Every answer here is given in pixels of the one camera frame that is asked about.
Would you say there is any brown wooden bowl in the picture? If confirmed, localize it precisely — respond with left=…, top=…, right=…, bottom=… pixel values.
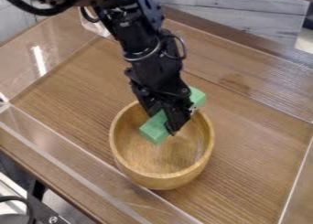
left=109, top=101, right=216, bottom=190

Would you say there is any clear acrylic tray wall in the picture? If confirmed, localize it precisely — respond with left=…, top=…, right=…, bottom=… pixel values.
left=0, top=10, right=313, bottom=224

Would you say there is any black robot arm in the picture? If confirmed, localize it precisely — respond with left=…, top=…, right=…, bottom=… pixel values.
left=7, top=0, right=194, bottom=134

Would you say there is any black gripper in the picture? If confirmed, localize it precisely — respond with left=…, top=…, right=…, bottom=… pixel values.
left=125, top=32, right=197, bottom=135

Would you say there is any green rectangular block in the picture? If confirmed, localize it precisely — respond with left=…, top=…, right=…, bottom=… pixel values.
left=139, top=87, right=206, bottom=145

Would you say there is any black table leg frame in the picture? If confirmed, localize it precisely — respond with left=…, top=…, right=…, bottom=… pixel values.
left=27, top=180, right=70, bottom=224

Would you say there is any black cable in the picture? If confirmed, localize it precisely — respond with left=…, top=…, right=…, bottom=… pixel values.
left=0, top=195, right=38, bottom=224

